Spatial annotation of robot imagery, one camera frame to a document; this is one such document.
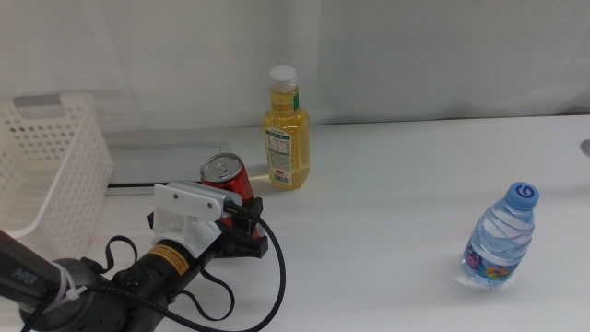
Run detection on clear water bottle blue cap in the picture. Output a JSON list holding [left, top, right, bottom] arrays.
[[460, 181, 540, 291]]

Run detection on white perforated plastic basket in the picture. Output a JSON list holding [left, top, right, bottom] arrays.
[[0, 91, 115, 267]]

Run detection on silver table cable hatch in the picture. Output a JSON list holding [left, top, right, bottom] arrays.
[[104, 140, 234, 196]]

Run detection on white fabric backdrop curtain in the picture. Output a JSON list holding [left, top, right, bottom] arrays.
[[0, 0, 590, 133]]

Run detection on yellow juice bottle white cap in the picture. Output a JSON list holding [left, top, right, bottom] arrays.
[[262, 65, 311, 191]]

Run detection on red soda can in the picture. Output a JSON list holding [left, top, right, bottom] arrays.
[[199, 152, 260, 240]]

